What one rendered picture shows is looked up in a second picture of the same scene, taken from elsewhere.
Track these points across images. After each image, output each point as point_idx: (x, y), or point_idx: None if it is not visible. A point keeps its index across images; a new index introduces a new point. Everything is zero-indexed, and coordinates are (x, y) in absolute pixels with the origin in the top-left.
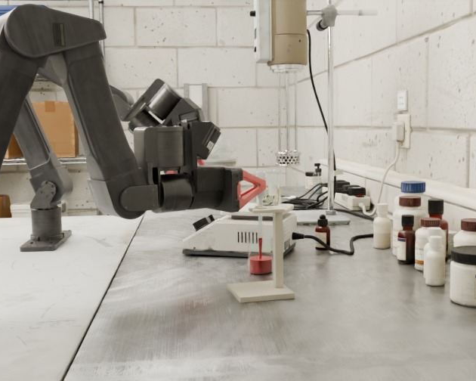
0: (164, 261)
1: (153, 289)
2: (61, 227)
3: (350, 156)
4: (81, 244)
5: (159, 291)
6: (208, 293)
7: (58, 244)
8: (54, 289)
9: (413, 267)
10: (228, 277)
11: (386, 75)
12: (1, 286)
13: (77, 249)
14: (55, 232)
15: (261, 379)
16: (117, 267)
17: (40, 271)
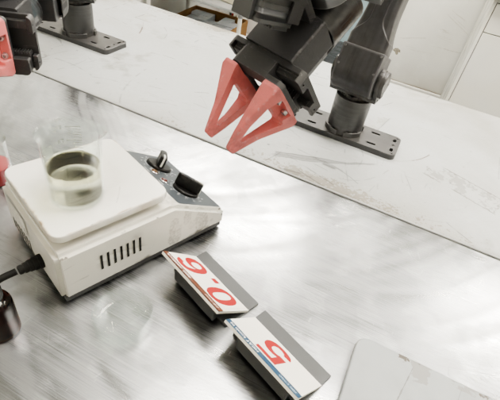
0: (145, 150)
1: (48, 105)
2: (341, 123)
3: None
4: (309, 144)
5: (39, 105)
6: None
7: (306, 126)
8: (121, 78)
9: None
10: (15, 151)
11: None
12: (162, 69)
13: (278, 132)
14: (331, 121)
15: None
16: (163, 123)
17: (196, 92)
